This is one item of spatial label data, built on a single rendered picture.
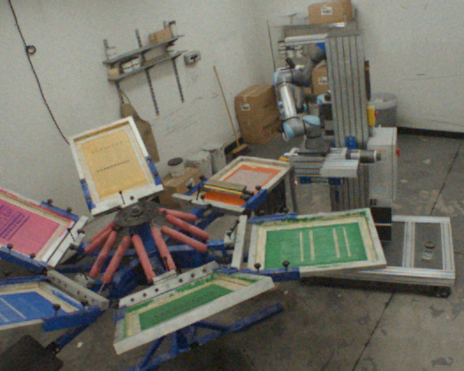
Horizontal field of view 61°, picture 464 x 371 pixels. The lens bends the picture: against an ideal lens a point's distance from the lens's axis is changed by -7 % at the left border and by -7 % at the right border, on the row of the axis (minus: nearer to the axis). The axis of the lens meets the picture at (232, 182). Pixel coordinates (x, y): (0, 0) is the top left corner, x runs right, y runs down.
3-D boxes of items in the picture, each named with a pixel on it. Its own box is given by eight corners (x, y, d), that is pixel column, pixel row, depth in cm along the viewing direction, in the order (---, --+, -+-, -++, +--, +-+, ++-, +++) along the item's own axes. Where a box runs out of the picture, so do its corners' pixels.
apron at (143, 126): (157, 160, 537) (136, 80, 490) (162, 160, 533) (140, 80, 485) (127, 178, 502) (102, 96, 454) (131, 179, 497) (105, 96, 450)
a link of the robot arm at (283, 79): (307, 132, 298) (291, 65, 312) (286, 135, 298) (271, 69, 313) (305, 137, 309) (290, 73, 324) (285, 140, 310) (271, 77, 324)
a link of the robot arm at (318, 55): (323, 54, 316) (296, 94, 356) (331, 51, 322) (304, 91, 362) (313, 44, 319) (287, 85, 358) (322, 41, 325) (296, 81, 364)
